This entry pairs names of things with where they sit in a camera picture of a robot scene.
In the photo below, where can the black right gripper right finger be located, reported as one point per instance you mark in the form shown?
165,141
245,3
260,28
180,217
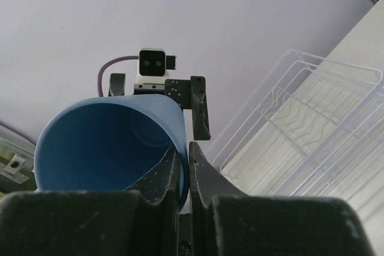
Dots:
226,221

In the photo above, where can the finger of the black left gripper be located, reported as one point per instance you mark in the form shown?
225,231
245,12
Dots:
116,85
199,108

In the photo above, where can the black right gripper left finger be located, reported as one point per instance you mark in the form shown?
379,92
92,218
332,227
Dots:
141,220

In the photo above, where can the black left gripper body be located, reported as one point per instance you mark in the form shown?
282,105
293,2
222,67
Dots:
178,90

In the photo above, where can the blue plastic cup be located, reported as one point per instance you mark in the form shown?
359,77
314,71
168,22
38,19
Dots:
108,143

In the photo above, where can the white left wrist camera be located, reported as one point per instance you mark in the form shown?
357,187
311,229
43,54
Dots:
153,66

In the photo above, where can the white wire dish rack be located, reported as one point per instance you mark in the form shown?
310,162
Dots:
288,137

